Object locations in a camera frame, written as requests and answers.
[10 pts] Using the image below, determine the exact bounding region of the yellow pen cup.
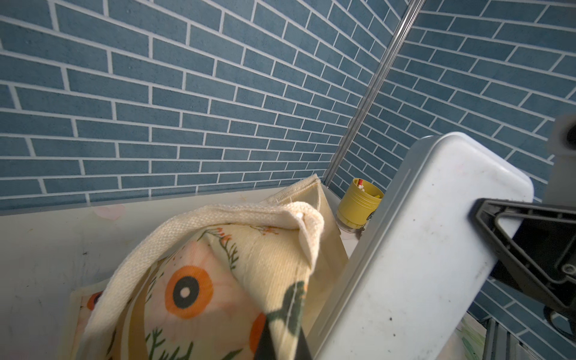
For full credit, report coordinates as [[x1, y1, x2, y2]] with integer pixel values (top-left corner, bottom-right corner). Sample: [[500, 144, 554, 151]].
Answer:
[[337, 178, 385, 230]]

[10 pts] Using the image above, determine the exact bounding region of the floral cream canvas bag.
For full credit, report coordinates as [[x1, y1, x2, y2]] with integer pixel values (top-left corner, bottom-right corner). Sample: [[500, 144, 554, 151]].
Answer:
[[58, 175, 348, 359]]

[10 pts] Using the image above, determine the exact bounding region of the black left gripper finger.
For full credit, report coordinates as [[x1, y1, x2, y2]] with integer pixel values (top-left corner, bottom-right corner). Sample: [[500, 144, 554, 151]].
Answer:
[[254, 314, 311, 359]]

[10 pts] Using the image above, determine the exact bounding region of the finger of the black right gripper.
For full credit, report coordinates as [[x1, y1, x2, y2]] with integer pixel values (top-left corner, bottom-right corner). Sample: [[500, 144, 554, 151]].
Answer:
[[469, 199, 575, 315]]

